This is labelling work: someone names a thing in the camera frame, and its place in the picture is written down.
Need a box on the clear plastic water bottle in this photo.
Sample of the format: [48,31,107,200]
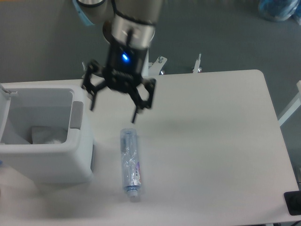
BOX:
[120,128,142,202]

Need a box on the white metal frame right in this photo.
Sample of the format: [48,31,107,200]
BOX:
[277,81,301,126]

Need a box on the white plastic wrapper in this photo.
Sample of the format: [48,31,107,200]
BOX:
[32,126,68,144]

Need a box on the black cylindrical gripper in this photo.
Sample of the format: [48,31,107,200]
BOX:
[81,39,157,124]

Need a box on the white metal robot base frame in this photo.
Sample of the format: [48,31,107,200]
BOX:
[81,53,203,79]

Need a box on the black device at table edge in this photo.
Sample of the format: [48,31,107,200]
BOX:
[284,191,301,216]

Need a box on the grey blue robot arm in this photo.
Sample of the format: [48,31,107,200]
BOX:
[73,0,162,123]

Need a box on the blue plastic bag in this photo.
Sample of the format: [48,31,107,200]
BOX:
[258,0,301,25]

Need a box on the white plastic trash can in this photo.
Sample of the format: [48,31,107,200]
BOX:
[0,83,94,184]

